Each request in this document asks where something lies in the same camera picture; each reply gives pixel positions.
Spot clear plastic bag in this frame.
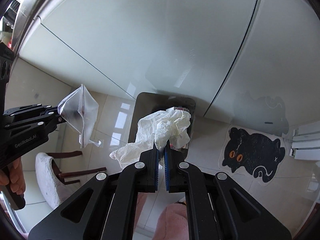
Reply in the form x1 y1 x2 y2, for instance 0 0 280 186
57 84 103 148

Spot white stool dark legs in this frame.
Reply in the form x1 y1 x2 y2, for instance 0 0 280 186
35 151 107 209

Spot black cat floor mat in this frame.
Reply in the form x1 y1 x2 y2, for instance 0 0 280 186
222 127 285 183

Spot black trash bin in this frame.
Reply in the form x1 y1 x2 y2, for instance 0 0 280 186
128 92 196 157

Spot white tissue paper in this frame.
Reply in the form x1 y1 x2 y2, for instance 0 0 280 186
110 107 191 169

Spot person's left hand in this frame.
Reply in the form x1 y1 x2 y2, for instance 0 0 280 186
0 158 25 195

